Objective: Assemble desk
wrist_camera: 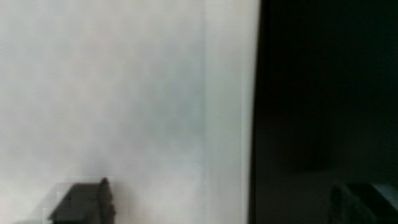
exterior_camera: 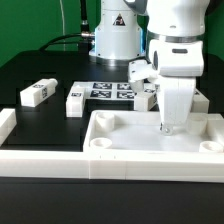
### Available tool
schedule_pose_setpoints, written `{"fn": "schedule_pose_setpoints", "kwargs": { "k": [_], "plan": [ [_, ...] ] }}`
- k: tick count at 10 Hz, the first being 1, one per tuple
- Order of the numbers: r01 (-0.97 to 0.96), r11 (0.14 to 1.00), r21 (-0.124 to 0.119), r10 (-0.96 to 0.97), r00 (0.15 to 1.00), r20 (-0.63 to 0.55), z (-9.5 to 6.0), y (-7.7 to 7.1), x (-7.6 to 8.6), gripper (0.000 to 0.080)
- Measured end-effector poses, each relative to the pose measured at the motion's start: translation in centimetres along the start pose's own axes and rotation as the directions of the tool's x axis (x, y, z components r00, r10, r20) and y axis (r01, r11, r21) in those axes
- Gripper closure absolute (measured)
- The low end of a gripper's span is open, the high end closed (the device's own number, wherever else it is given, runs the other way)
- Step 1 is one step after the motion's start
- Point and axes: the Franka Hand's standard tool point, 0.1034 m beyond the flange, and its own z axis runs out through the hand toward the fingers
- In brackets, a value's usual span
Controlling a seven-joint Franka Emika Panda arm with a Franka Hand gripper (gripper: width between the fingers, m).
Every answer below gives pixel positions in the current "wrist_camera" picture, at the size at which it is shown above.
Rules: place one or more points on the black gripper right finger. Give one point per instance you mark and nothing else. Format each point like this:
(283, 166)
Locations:
(359, 206)

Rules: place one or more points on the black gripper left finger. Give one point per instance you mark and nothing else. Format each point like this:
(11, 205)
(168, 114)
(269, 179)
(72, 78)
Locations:
(86, 206)

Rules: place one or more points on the white desk top tray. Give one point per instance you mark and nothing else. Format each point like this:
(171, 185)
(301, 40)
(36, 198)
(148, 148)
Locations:
(127, 82)

